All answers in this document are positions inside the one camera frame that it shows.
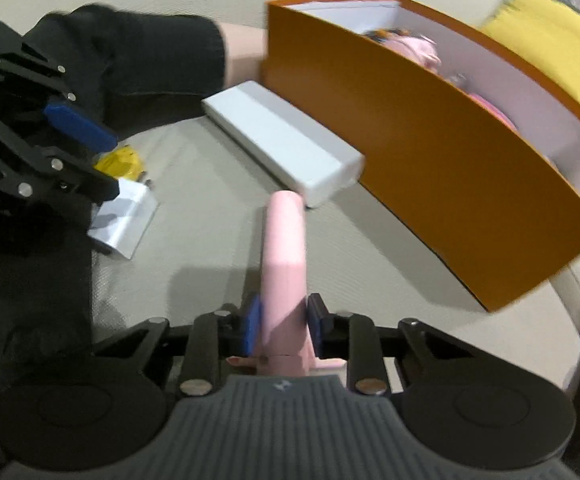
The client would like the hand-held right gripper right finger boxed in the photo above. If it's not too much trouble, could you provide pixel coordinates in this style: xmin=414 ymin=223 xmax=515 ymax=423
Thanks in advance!
xmin=307 ymin=293 xmax=474 ymax=396

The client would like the white rectangular box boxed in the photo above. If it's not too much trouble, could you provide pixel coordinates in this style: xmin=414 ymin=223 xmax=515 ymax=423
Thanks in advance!
xmin=201 ymin=79 xmax=366 ymax=210

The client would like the pink pouch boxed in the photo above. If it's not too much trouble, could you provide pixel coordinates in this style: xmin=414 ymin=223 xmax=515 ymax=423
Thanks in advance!
xmin=364 ymin=29 xmax=443 ymax=75

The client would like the yellow pillow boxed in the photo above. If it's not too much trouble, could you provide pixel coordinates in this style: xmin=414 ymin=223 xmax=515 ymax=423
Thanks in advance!
xmin=482 ymin=0 xmax=580 ymax=127

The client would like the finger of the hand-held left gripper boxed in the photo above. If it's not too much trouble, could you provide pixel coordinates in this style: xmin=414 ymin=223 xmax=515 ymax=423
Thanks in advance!
xmin=0 ymin=91 xmax=121 ymax=207
xmin=0 ymin=17 xmax=119 ymax=154

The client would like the orange cardboard box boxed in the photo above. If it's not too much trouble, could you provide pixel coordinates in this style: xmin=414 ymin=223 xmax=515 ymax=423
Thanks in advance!
xmin=262 ymin=0 xmax=580 ymax=313

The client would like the yellow toy car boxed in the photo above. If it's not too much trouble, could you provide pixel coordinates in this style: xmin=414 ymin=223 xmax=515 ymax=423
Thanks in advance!
xmin=93 ymin=144 xmax=144 ymax=181

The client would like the pink selfie stick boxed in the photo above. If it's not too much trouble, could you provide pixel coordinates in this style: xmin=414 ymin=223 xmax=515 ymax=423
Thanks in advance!
xmin=227 ymin=190 xmax=347 ymax=377

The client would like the beige sofa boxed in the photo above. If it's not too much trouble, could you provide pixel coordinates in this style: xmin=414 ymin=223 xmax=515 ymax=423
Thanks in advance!
xmin=0 ymin=0 xmax=580 ymax=411

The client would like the person's left leg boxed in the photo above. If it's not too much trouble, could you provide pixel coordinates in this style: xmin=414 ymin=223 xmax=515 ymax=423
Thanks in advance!
xmin=19 ymin=3 xmax=267 ymax=142

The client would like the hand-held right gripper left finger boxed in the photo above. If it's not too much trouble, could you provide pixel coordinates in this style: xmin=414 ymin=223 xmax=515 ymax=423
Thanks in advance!
xmin=92 ymin=293 xmax=264 ymax=397

